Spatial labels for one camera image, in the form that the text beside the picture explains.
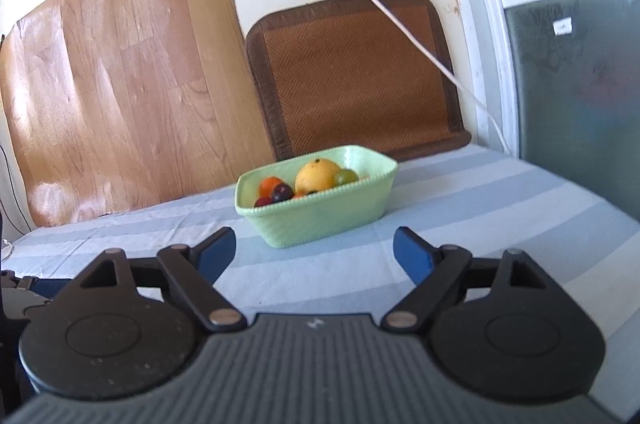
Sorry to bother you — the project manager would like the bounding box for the brown woven mat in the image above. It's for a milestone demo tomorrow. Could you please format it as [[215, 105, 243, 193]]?
[[245, 0, 472, 161]]

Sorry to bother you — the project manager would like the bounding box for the frosted glass door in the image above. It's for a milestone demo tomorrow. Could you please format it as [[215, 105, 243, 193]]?
[[468, 0, 639, 216]]

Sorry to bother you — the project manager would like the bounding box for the wood pattern board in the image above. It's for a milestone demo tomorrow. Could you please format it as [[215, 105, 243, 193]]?
[[1, 0, 273, 227]]

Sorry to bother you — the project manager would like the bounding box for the blue white striped tablecloth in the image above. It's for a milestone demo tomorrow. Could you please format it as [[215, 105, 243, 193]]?
[[2, 145, 639, 418]]

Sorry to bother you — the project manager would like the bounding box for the red fruit in basin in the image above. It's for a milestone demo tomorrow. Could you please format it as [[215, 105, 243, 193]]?
[[254, 198, 273, 207]]

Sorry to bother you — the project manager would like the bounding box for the white power cable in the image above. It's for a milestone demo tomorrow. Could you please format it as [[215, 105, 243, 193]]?
[[316, 0, 516, 158]]

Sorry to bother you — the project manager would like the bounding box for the large yellow citrus fruit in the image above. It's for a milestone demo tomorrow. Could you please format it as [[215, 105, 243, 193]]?
[[294, 158, 341, 196]]

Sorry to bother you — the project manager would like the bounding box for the green lime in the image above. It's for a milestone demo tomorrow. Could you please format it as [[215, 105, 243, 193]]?
[[334, 168, 359, 187]]

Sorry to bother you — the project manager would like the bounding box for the light green plastic basin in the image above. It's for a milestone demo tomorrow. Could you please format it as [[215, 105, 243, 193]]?
[[234, 144, 399, 248]]

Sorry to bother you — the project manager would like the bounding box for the dark purple plum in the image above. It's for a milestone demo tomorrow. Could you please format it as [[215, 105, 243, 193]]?
[[270, 182, 295, 203]]

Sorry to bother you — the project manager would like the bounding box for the orange mandarin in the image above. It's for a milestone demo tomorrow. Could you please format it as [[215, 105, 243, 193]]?
[[258, 176, 283, 198]]

